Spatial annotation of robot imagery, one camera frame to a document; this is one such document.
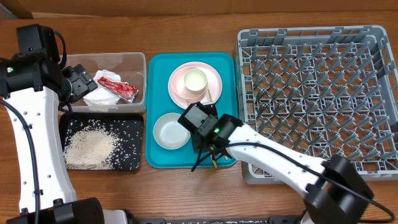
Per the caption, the teal serving tray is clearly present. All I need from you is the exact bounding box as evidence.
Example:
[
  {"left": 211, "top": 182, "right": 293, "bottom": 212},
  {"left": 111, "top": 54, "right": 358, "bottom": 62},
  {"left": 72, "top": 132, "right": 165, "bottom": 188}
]
[{"left": 145, "top": 52, "right": 239, "bottom": 169}]

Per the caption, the clear plastic waste bin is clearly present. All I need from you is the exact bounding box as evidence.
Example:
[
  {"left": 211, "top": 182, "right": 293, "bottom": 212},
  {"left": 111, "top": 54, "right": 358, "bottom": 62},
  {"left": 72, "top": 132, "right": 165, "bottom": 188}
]
[{"left": 67, "top": 52, "right": 147, "bottom": 113}]

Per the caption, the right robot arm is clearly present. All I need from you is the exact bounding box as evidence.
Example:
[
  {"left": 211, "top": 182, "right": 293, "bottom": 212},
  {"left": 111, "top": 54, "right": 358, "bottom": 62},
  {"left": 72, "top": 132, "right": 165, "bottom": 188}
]
[{"left": 180, "top": 103, "right": 374, "bottom": 223}]

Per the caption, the red snack wrapper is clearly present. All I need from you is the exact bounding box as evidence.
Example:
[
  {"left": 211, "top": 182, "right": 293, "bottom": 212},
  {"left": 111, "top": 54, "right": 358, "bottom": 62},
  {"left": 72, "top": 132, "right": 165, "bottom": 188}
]
[{"left": 98, "top": 77, "right": 139, "bottom": 103}]

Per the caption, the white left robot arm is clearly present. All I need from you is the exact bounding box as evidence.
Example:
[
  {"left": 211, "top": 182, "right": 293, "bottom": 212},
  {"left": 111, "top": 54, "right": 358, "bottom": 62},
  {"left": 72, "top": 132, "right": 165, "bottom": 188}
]
[{"left": 1, "top": 52, "right": 134, "bottom": 223}]

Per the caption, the white rice pile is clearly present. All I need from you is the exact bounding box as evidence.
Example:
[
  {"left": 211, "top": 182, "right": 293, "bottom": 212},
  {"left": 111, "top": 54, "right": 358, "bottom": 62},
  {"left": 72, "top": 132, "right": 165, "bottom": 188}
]
[{"left": 63, "top": 119, "right": 142, "bottom": 171}]

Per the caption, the black mounting rail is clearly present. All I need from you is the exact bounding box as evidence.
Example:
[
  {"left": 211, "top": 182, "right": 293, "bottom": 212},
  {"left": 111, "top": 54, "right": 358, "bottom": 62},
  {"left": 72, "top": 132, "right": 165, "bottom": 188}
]
[{"left": 137, "top": 215, "right": 300, "bottom": 224}]

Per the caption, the white tissue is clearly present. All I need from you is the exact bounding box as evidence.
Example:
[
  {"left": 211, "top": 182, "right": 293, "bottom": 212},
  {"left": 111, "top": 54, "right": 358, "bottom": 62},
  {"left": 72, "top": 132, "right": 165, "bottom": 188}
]
[{"left": 83, "top": 70, "right": 121, "bottom": 106}]

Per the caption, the pink plate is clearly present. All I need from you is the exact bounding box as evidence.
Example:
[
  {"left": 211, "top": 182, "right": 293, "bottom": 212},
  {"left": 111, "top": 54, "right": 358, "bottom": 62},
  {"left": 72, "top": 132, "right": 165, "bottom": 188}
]
[{"left": 168, "top": 62, "right": 223, "bottom": 109}]

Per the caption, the grey bowl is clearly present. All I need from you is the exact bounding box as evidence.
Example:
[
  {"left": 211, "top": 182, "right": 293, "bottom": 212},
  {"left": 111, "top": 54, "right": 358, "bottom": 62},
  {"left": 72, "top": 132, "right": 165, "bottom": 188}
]
[{"left": 153, "top": 113, "right": 190, "bottom": 150}]

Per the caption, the grey dishwasher rack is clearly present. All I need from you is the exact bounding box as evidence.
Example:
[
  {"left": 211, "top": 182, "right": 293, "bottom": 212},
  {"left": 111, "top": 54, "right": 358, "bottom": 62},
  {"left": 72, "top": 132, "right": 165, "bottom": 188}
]
[{"left": 234, "top": 25, "right": 397, "bottom": 181}]

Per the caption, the black plastic tray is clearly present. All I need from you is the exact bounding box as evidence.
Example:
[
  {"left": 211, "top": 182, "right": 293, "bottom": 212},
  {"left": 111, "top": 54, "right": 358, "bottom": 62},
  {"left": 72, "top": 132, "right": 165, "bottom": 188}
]
[{"left": 58, "top": 111, "right": 145, "bottom": 172}]

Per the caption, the white cup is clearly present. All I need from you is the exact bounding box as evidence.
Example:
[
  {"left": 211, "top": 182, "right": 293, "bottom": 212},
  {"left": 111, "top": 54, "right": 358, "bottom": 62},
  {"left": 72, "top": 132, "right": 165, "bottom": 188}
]
[{"left": 183, "top": 68, "right": 208, "bottom": 94}]

